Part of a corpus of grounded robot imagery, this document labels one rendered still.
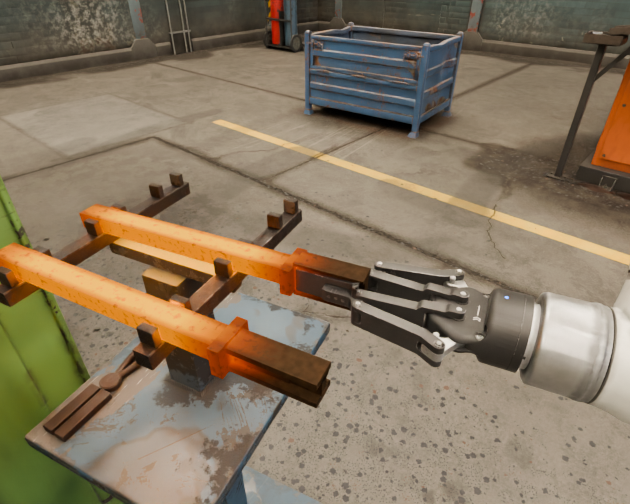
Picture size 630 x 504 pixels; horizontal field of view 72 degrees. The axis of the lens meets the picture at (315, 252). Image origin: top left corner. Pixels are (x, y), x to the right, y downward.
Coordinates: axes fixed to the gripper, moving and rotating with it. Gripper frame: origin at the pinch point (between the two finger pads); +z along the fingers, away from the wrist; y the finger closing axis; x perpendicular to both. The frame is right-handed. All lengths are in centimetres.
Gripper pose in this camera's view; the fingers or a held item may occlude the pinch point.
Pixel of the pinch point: (329, 280)
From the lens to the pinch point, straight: 48.1
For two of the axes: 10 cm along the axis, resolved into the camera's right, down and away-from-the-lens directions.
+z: -9.1, -2.3, 3.4
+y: 4.1, -5.2, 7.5
